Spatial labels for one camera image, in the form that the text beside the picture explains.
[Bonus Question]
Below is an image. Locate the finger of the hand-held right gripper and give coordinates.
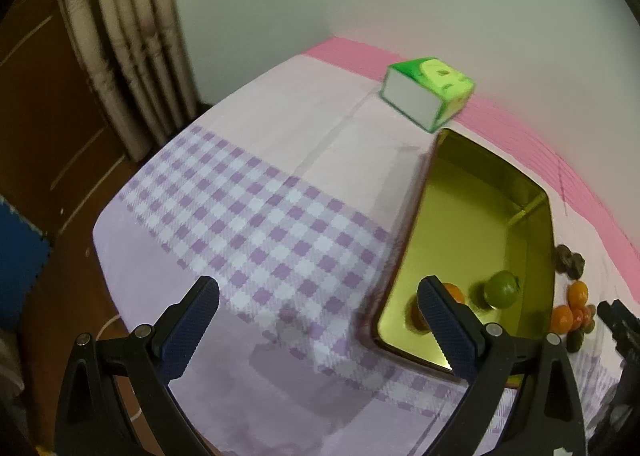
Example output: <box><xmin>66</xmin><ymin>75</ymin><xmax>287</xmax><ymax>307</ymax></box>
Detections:
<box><xmin>597</xmin><ymin>300</ymin><xmax>640</xmax><ymax>367</ymax></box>

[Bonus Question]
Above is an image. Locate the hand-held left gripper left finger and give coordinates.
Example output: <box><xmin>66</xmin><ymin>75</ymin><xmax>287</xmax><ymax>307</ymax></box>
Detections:
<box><xmin>54</xmin><ymin>276</ymin><xmax>221</xmax><ymax>456</ymax></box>

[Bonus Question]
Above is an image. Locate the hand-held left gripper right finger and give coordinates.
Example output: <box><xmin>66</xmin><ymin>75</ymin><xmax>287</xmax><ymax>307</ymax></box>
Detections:
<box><xmin>416</xmin><ymin>275</ymin><xmax>587</xmax><ymax>456</ymax></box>

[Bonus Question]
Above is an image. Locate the large orange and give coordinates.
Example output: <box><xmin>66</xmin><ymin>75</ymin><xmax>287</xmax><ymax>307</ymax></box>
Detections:
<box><xmin>567</xmin><ymin>281</ymin><xmax>589</xmax><ymax>308</ymax></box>

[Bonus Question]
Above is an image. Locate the small orange tangerine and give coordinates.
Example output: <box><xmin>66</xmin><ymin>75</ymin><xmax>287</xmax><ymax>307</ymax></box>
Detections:
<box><xmin>551</xmin><ymin>305</ymin><xmax>574</xmax><ymax>334</ymax></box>
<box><xmin>410</xmin><ymin>282</ymin><xmax>467</xmax><ymax>333</ymax></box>

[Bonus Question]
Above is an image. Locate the gold metal tray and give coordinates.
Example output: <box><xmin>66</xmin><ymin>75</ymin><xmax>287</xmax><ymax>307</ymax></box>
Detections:
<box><xmin>372</xmin><ymin>128</ymin><xmax>557</xmax><ymax>389</ymax></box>

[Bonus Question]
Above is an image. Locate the green lime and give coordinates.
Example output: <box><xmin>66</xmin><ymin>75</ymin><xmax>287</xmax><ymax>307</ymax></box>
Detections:
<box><xmin>482</xmin><ymin>271</ymin><xmax>522</xmax><ymax>309</ymax></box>

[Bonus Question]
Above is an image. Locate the lilac checked tablecloth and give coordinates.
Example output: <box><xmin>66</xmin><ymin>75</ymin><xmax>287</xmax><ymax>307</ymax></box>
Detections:
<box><xmin>92</xmin><ymin>36</ymin><xmax>640</xmax><ymax>456</ymax></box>

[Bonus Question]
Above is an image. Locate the blue foam mat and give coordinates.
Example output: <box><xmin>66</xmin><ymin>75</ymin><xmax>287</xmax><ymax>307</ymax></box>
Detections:
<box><xmin>0</xmin><ymin>201</ymin><xmax>52</xmax><ymax>332</ymax></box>

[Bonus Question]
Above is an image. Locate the green tissue pack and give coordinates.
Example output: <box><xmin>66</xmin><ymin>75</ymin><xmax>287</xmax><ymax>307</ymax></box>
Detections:
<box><xmin>382</xmin><ymin>57</ymin><xmax>475</xmax><ymax>133</ymax></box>

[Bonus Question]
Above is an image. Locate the beige striped curtain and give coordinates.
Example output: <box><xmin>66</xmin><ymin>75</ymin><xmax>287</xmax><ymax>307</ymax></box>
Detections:
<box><xmin>50</xmin><ymin>0</ymin><xmax>201</xmax><ymax>162</ymax></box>

